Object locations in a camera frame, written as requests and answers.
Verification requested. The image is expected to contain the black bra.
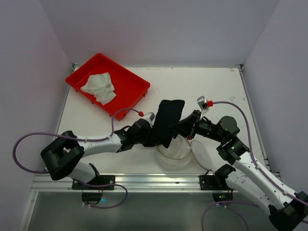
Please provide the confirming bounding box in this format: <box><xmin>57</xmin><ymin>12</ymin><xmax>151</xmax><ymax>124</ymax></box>
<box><xmin>151</xmin><ymin>100</ymin><xmax>185</xmax><ymax>148</ymax></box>

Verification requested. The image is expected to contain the pale green bra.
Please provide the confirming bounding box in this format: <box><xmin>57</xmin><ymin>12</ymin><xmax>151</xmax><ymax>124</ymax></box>
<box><xmin>81</xmin><ymin>72</ymin><xmax>116</xmax><ymax>105</ymax></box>

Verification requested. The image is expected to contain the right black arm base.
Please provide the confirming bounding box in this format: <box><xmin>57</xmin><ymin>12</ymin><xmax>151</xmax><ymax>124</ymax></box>
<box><xmin>199</xmin><ymin>164</ymin><xmax>235</xmax><ymax>203</ymax></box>

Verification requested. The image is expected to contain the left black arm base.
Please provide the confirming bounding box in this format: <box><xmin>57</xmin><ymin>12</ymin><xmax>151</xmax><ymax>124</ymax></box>
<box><xmin>72</xmin><ymin>164</ymin><xmax>116</xmax><ymax>209</ymax></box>

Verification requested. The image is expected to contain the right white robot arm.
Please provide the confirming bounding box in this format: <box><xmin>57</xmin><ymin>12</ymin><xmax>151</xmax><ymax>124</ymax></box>
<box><xmin>170</xmin><ymin>110</ymin><xmax>308</xmax><ymax>231</ymax></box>

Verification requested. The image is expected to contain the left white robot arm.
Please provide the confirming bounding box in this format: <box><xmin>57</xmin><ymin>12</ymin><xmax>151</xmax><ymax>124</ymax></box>
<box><xmin>40</xmin><ymin>118</ymin><xmax>153</xmax><ymax>184</ymax></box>

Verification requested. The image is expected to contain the red plastic tray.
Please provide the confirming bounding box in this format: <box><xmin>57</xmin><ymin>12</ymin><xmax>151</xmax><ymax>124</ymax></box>
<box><xmin>65</xmin><ymin>53</ymin><xmax>150</xmax><ymax>121</ymax></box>

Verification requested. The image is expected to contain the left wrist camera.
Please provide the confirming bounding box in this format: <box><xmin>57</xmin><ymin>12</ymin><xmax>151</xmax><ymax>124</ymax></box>
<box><xmin>142</xmin><ymin>112</ymin><xmax>155</xmax><ymax>127</ymax></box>

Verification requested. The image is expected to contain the aluminium mounting rail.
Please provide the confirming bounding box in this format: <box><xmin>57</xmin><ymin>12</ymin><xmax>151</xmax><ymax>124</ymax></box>
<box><xmin>30</xmin><ymin>173</ymin><xmax>244</xmax><ymax>192</ymax></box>

